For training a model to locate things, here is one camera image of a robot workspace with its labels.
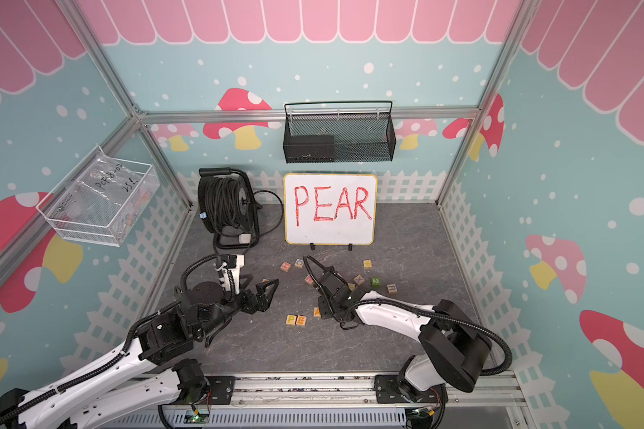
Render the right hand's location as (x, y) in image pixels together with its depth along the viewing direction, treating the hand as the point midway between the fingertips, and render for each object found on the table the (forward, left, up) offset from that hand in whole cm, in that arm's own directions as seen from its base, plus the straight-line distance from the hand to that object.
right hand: (326, 305), depth 87 cm
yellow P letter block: (-3, +12, -3) cm, 12 cm away
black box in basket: (+42, +5, +31) cm, 53 cm away
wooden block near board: (+18, +10, -2) cm, 20 cm away
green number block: (+9, -18, -2) cm, 20 cm away
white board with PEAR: (+33, -2, +11) cm, 35 cm away
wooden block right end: (+7, -23, -3) cm, 24 cm away
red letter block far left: (+16, +15, -2) cm, 23 cm away
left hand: (-3, +15, +19) cm, 25 cm away
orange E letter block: (-4, +8, -3) cm, 10 cm away
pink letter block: (+10, +6, -2) cm, 12 cm away
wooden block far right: (+17, -15, -3) cm, 23 cm away
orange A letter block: (-2, +3, -2) cm, 4 cm away
